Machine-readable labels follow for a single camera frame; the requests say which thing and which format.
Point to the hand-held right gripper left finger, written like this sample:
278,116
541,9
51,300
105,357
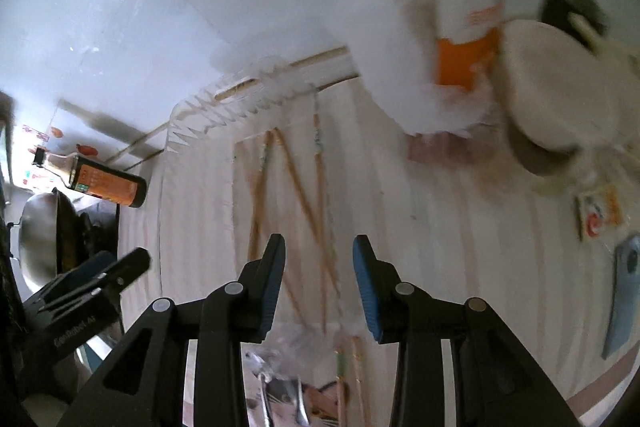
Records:
272,289

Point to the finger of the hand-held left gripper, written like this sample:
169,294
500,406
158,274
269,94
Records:
127,264
85,269

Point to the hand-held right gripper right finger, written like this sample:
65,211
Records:
367,294

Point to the clear plastic utensil tray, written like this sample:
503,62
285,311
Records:
210,187

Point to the metal wok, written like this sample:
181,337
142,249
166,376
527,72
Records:
40,237

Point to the dark sauce bottle orange label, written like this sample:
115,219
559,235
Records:
107,184

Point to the metal spoon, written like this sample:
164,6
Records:
260,382

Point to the green banded wooden chopstick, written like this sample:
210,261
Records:
341,387

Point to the striped table mat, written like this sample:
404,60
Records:
450,232

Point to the small orange and white packet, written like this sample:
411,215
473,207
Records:
597,212

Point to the beige bowl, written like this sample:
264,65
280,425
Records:
555,92

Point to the white and orange bottle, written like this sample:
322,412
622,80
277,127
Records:
470,22

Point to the dark scouring sponge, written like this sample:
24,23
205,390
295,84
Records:
572,4

